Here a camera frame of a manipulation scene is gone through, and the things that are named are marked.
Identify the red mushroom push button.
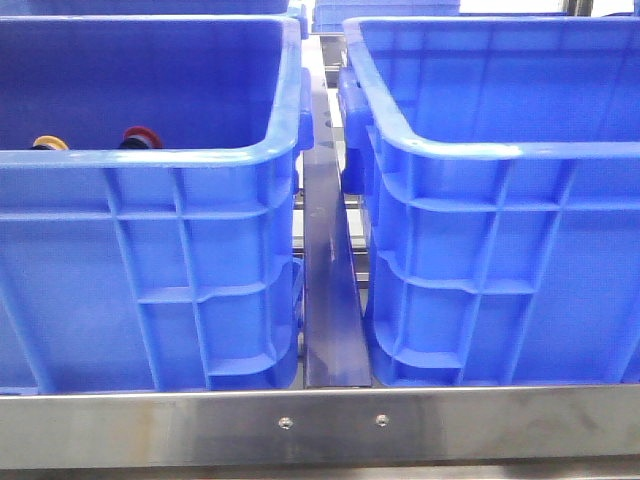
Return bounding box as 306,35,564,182
119,126,163,150

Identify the blue plastic crate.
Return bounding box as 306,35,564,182
1,15,313,395
344,17,639,386

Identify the blue crate far centre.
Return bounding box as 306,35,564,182
312,0,461,33

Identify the blue plastic crate right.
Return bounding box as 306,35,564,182
344,17,639,386

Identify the yellow mushroom push button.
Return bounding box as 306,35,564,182
31,135,69,150

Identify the blue plastic crate left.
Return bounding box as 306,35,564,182
1,15,313,395

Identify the stainless steel front rail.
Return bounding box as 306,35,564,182
1,385,639,470

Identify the blue crate far left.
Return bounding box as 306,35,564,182
1,0,308,39

